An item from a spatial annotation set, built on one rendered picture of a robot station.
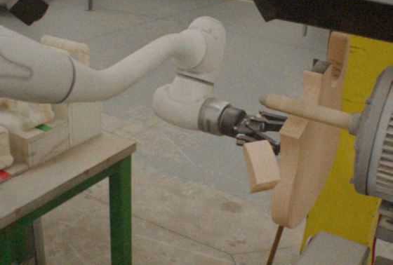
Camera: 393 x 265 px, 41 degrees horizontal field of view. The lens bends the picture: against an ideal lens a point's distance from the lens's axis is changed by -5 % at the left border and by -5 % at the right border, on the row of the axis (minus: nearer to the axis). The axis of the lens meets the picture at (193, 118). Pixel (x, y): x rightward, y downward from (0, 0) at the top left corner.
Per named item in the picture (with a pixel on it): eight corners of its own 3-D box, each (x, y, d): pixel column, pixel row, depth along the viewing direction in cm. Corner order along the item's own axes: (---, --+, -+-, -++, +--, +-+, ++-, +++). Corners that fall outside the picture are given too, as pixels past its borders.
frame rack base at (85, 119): (103, 132, 168) (103, 80, 161) (70, 150, 156) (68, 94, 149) (43, 111, 180) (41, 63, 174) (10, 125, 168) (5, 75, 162)
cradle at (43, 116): (56, 119, 151) (56, 109, 150) (27, 132, 142) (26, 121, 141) (48, 116, 153) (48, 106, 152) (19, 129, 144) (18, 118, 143)
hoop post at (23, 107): (33, 129, 146) (31, 97, 142) (24, 132, 143) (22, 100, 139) (25, 125, 147) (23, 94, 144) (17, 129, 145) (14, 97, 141)
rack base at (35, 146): (70, 148, 156) (69, 120, 153) (29, 170, 143) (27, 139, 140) (10, 125, 169) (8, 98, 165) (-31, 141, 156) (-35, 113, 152)
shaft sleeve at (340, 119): (348, 133, 103) (353, 125, 105) (349, 120, 101) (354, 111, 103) (265, 111, 111) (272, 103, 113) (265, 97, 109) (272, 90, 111)
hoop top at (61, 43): (91, 54, 158) (91, 44, 157) (83, 57, 156) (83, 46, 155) (46, 43, 168) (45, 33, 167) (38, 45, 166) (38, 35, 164)
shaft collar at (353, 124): (356, 141, 102) (363, 128, 105) (358, 121, 99) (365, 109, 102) (347, 138, 103) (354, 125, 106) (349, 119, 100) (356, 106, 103)
